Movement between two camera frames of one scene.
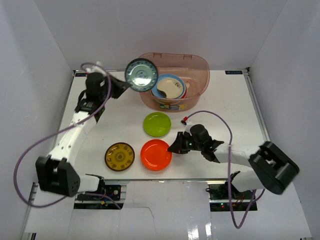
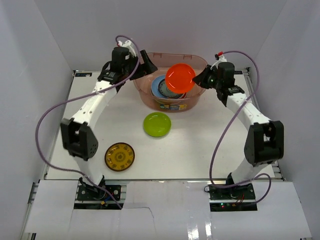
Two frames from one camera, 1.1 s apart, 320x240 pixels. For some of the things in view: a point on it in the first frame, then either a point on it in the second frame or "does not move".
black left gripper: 116,86 to 141,66
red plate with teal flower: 184,96 does not move
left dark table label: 81,74 does not move
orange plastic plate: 154,155 to 179,78
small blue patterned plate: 142,74 to 164,91
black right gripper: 178,147 to 201,79
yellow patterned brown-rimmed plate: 119,156 does not move
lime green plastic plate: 157,124 does not move
